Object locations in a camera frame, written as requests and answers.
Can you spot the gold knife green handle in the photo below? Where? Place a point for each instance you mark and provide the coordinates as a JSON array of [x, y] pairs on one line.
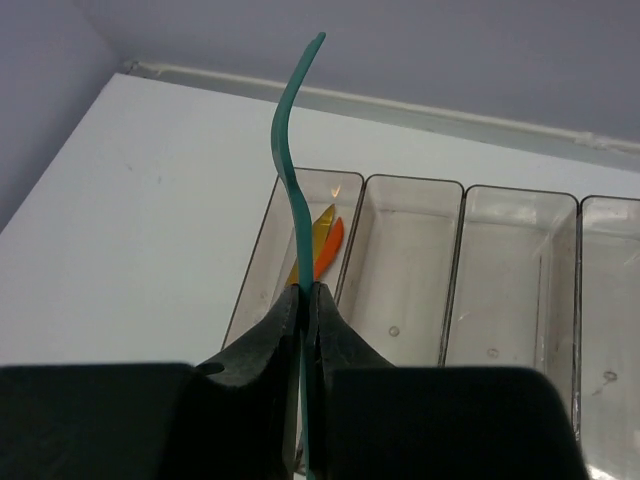
[[320, 229]]

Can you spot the teal plastic fork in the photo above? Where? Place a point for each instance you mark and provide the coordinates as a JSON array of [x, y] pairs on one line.
[[282, 159]]

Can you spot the orange plastic knife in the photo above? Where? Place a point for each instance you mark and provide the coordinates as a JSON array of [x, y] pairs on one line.
[[330, 249]]

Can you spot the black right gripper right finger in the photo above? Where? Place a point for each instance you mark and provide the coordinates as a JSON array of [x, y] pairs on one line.
[[368, 419]]

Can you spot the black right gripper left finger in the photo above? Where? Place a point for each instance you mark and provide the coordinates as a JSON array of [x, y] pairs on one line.
[[231, 417]]

